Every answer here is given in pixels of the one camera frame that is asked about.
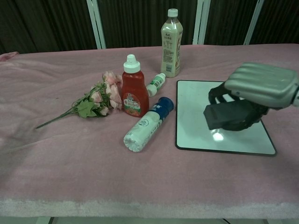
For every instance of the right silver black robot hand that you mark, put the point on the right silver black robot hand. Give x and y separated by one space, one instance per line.
261 93

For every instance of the black whiteboard eraser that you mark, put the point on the black whiteboard eraser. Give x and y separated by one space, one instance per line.
227 114

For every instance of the beige milk tea bottle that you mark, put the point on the beige milk tea bottle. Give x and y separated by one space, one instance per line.
171 46

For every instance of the small white green-label bottle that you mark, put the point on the small white green-label bottle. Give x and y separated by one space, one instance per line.
156 84

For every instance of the white bottle with blue cap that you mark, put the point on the white bottle with blue cap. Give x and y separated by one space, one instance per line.
147 127

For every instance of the red ketchup bottle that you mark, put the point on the red ketchup bottle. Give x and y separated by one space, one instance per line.
133 91

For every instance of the pink artificial flower bouquet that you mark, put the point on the pink artificial flower bouquet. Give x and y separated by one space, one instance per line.
102 98

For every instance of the pink velvet tablecloth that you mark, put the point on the pink velvet tablecloth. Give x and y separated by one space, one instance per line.
93 151

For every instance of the white whiteboard with black frame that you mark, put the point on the white whiteboard with black frame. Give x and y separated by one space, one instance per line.
198 123

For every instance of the white partition frame post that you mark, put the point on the white partition frame post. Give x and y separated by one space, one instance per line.
97 23
200 22
253 22

